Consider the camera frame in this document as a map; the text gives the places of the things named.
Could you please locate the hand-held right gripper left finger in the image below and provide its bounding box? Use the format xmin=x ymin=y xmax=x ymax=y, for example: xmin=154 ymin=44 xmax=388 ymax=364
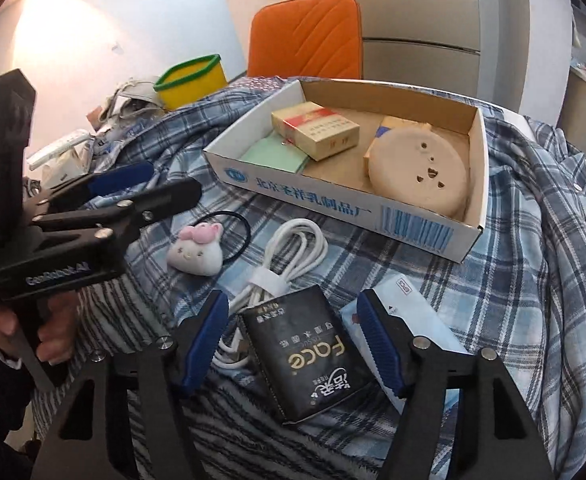
xmin=29 ymin=289 xmax=231 ymax=480

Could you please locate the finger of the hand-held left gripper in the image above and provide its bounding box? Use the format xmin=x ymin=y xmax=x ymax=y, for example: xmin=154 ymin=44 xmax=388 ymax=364
xmin=28 ymin=160 xmax=156 ymax=207
xmin=33 ymin=177 xmax=202 ymax=242

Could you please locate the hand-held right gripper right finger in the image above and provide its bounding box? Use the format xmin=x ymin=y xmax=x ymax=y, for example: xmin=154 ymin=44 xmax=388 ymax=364
xmin=355 ymin=289 xmax=556 ymax=480

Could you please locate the black tissue pack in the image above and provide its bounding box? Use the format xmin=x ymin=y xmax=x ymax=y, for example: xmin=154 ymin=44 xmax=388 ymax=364
xmin=237 ymin=284 xmax=374 ymax=423

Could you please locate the white cardboard box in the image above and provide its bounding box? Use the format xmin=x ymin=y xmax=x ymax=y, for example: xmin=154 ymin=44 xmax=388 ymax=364
xmin=203 ymin=77 xmax=488 ymax=264

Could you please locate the beige cigarette pack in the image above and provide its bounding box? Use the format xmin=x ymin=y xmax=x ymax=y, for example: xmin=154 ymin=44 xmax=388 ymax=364
xmin=271 ymin=101 xmax=361 ymax=162

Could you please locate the round beige case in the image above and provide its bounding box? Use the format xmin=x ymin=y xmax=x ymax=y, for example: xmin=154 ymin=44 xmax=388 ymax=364
xmin=363 ymin=122 xmax=470 ymax=221

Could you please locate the person's left hand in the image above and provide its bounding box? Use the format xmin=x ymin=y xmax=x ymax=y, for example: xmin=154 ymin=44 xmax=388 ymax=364
xmin=0 ymin=290 xmax=81 ymax=366

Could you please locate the light blue tissue packet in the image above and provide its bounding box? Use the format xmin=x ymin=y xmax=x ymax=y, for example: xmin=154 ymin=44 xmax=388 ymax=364
xmin=343 ymin=275 xmax=466 ymax=413

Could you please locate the grey striped blanket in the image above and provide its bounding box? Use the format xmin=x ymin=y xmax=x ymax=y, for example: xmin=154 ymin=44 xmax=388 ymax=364
xmin=33 ymin=260 xmax=404 ymax=480

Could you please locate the green card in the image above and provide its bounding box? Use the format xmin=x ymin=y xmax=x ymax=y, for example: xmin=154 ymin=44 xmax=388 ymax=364
xmin=240 ymin=132 xmax=310 ymax=176

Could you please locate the yellow bin with green rim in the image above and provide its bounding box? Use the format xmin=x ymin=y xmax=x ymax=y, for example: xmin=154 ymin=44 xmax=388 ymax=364
xmin=154 ymin=54 xmax=228 ymax=111

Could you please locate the blue plaid shirt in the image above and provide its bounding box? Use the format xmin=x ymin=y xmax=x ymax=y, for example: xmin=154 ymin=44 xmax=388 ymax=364
xmin=80 ymin=77 xmax=586 ymax=480

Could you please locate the orange chair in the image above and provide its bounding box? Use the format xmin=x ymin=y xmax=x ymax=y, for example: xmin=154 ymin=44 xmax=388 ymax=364
xmin=247 ymin=0 xmax=364 ymax=81

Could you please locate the beige refrigerator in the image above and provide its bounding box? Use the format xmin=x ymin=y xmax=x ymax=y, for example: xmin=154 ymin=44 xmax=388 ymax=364
xmin=335 ymin=0 xmax=481 ymax=86

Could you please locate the white bunny hair tie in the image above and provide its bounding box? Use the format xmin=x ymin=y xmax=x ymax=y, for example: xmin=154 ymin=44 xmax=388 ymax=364
xmin=167 ymin=211 xmax=251 ymax=276

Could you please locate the white coiled cable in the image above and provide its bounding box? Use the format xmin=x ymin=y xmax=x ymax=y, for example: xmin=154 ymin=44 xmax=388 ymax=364
xmin=213 ymin=219 xmax=330 ymax=371

